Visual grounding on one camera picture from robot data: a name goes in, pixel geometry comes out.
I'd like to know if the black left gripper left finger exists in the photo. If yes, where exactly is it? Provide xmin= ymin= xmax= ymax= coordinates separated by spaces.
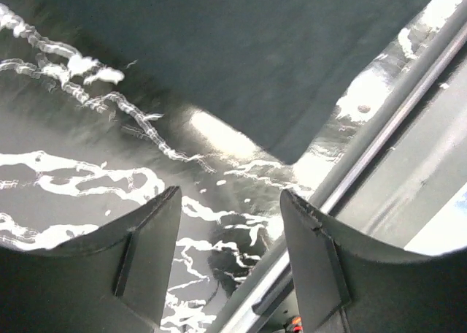
xmin=1 ymin=186 xmax=182 ymax=333

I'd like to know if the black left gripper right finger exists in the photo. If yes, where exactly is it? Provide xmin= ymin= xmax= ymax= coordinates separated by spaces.
xmin=280 ymin=190 xmax=466 ymax=332

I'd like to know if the black t shirt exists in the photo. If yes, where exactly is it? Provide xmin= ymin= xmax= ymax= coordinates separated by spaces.
xmin=2 ymin=0 xmax=431 ymax=164

